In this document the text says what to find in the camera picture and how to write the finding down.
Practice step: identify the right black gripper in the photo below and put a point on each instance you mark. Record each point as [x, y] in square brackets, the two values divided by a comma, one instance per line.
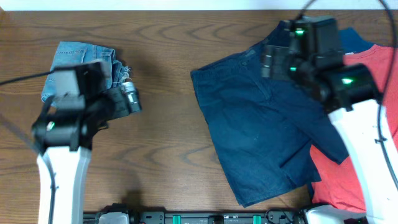
[280, 58]

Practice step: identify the dark navy shorts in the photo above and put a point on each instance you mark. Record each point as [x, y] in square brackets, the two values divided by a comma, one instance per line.
[263, 129]

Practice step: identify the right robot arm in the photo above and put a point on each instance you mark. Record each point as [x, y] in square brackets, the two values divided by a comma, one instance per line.
[313, 61]

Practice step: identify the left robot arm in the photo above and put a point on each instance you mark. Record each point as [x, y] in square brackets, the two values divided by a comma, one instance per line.
[79, 106]

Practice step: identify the blue t-shirt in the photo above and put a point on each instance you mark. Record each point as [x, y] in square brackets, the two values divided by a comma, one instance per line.
[352, 42]

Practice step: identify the red t-shirt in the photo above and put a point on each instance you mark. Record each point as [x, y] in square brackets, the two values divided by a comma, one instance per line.
[339, 185]

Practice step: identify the folded light blue denim shorts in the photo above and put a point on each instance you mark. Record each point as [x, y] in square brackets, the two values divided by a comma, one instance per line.
[70, 53]

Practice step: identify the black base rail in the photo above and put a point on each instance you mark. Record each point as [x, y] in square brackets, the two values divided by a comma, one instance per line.
[119, 213]

